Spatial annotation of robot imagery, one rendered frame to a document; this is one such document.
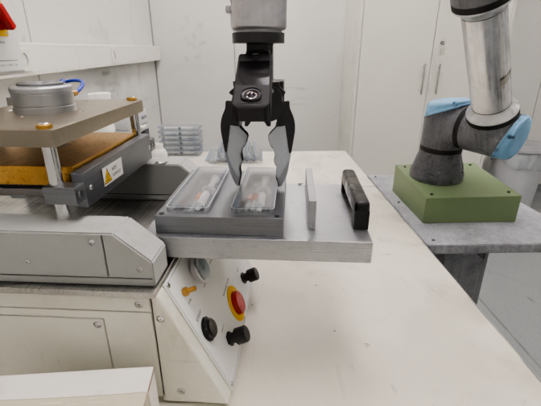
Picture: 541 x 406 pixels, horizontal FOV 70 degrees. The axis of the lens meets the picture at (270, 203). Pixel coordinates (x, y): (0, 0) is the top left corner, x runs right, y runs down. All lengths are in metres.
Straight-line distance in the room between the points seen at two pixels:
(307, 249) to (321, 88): 2.70
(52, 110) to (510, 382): 0.74
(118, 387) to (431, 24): 2.72
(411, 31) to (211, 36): 1.40
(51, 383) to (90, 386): 0.05
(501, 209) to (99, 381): 1.03
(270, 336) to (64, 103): 0.47
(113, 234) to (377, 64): 2.47
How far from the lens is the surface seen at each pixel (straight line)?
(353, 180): 0.59
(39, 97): 0.61
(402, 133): 2.92
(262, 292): 0.77
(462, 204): 1.15
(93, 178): 0.53
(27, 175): 0.56
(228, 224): 0.49
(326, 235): 0.50
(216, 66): 3.11
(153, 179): 0.73
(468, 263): 1.36
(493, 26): 0.95
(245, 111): 0.46
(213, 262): 0.65
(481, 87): 1.02
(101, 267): 0.50
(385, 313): 0.75
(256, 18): 0.53
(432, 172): 1.20
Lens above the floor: 1.19
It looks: 22 degrees down
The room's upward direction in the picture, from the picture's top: straight up
